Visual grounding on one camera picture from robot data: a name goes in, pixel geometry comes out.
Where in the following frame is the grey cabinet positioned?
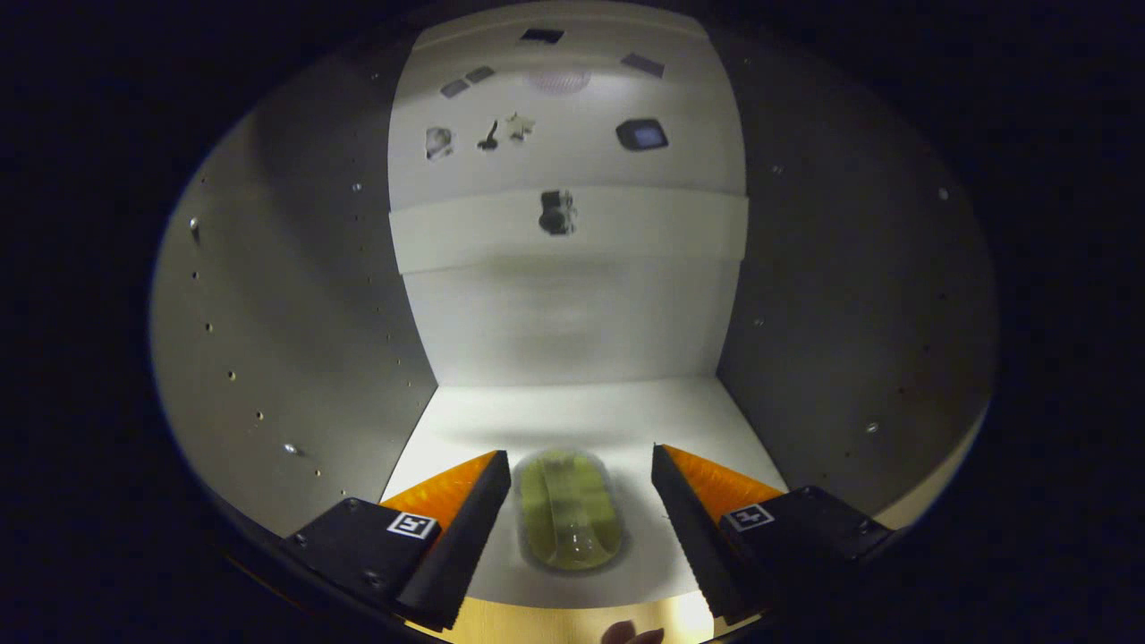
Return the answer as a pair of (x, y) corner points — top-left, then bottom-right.
(150, 0), (998, 618)

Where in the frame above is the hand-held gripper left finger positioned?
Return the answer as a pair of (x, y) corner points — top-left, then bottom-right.
(284, 450), (513, 632)

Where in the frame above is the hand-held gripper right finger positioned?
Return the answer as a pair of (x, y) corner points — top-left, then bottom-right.
(651, 443), (895, 627)

